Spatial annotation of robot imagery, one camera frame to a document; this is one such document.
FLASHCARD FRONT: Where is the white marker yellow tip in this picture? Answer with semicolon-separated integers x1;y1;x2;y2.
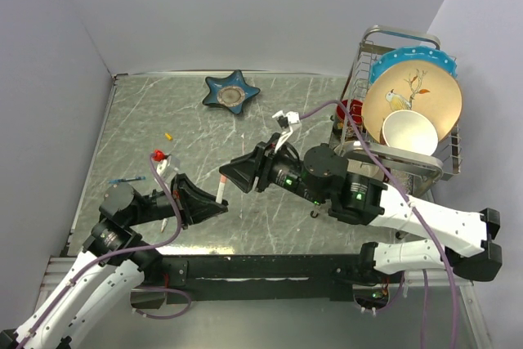
160;218;168;233

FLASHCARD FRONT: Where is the blue star-shaped dish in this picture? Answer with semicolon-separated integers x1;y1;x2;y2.
202;69;261;115

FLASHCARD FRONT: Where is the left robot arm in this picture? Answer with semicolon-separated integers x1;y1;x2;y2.
1;174;228;348

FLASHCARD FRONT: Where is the red cup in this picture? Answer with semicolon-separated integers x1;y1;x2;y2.
331;98;367;141

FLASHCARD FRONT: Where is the white marker orange tip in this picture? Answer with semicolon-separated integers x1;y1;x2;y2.
215;175;227;204

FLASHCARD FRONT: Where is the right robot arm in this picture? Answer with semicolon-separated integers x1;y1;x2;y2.
219;142;503;282

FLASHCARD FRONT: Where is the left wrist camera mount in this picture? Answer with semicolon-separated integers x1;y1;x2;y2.
152;150;181;182

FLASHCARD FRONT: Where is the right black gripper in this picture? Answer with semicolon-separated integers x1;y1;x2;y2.
218;132;326;205

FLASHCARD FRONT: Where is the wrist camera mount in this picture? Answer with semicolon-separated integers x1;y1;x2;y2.
152;150;181;182
272;110;302;152

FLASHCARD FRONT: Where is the tan bird plate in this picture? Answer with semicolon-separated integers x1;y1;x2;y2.
361;60;463;140

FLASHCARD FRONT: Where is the metal dish rack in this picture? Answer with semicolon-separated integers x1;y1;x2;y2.
329;25;463;198

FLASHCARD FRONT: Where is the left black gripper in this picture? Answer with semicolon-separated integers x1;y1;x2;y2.
126;172;228;228

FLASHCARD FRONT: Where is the white bowl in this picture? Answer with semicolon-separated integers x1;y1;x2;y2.
380;110;439;155

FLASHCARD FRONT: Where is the blue dotted plate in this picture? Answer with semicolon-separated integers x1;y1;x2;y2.
369;46;457;84

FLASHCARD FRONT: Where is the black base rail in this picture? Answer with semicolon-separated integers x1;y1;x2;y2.
143;254;401;302

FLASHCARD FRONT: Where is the blue pen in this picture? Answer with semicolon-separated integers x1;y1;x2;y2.
108;176;146;185

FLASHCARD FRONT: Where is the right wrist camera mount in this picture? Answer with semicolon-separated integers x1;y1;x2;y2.
272;110;302;152

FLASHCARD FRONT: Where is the red rimmed bowl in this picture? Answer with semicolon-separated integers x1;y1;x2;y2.
334;141;385;181

